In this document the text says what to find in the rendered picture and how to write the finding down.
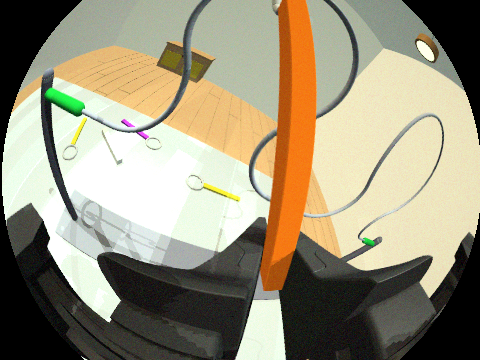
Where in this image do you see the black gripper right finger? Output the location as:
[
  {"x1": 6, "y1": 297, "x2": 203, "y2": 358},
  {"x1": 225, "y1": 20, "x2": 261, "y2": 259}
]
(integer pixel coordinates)
[{"x1": 279, "y1": 232, "x2": 433, "y2": 360}]

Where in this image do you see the orange handle with grey loop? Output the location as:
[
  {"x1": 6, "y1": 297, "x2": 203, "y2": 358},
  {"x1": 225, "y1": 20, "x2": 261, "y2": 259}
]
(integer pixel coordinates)
[{"x1": 260, "y1": 0, "x2": 317, "y2": 292}]

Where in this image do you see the grey ring with yellow handle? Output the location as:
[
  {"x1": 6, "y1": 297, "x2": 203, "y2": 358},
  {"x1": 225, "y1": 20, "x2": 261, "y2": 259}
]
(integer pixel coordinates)
[
  {"x1": 63, "y1": 117, "x2": 88, "y2": 160},
  {"x1": 185, "y1": 173, "x2": 240, "y2": 201}
]

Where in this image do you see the grey ring with purple handle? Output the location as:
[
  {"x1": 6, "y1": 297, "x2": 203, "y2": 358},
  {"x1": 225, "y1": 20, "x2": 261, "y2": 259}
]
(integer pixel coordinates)
[{"x1": 121, "y1": 119, "x2": 163, "y2": 149}]

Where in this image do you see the white rectangular bar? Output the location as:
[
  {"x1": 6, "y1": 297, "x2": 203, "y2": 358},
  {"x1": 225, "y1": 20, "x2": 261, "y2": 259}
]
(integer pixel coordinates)
[{"x1": 101, "y1": 127, "x2": 123, "y2": 164}]

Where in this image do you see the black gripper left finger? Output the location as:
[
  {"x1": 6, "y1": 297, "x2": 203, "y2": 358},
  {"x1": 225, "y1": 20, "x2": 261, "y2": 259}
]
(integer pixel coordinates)
[{"x1": 97, "y1": 216, "x2": 268, "y2": 360}]

